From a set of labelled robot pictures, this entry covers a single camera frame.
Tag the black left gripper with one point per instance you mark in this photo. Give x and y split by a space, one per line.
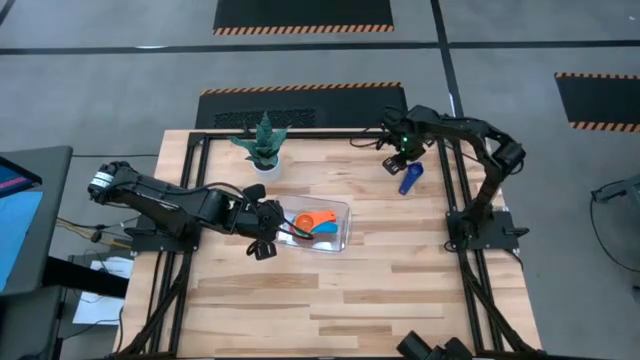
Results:
260 220

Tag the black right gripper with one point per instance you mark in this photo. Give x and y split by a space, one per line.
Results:
405 127

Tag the teal plastic measuring cup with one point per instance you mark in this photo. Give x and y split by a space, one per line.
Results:
327 228

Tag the clear plastic basket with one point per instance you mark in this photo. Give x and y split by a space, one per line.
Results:
340 240

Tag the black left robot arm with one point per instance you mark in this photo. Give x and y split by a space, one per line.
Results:
150 195

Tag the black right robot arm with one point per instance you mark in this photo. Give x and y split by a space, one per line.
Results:
460 125

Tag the small dark blue measuring cup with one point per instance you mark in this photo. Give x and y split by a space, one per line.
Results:
411 177

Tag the orange plastic measuring cup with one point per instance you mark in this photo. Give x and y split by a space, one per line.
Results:
306 221

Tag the black hazard striped floor mat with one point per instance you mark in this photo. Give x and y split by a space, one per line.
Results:
302 12
350 107
600 100

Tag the green plant in white pot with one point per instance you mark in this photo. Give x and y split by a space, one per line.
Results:
264 145

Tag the white paper sheet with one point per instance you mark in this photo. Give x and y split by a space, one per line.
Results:
100 310

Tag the computer monitor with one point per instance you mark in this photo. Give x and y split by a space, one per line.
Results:
15 225

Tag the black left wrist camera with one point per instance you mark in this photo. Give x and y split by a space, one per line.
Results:
255 191

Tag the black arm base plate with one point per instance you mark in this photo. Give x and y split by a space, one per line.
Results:
495 230
160 241

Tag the black aluminium table frame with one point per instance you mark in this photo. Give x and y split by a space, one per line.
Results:
310 135

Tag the black table-level camera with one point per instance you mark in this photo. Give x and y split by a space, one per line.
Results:
417 347

